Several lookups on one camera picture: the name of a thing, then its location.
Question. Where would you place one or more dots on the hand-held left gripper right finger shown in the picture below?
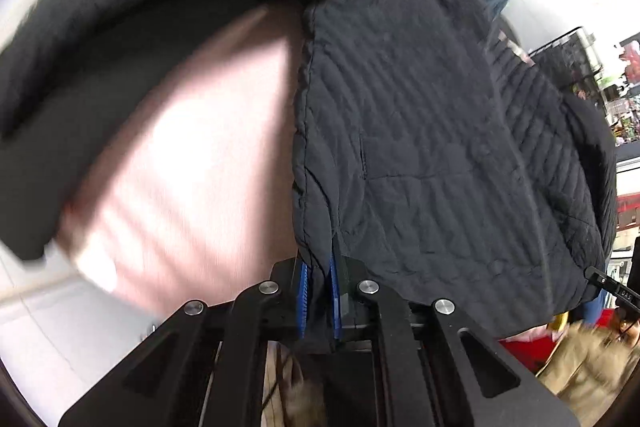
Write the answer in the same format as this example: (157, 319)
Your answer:
(334, 302)

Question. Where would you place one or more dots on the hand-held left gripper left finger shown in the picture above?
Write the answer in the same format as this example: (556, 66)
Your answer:
(302, 302)

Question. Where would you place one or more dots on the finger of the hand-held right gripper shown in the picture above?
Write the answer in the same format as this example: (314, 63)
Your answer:
(597, 278)

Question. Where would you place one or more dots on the black quilted jacket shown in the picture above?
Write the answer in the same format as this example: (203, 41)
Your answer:
(425, 132)

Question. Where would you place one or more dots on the person's tan trousers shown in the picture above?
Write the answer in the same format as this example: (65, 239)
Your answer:
(595, 372)

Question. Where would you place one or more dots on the person's red shirt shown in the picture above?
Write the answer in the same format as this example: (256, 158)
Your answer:
(530, 344)

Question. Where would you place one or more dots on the pink polka dot bedsheet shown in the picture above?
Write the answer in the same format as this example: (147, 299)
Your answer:
(200, 147)

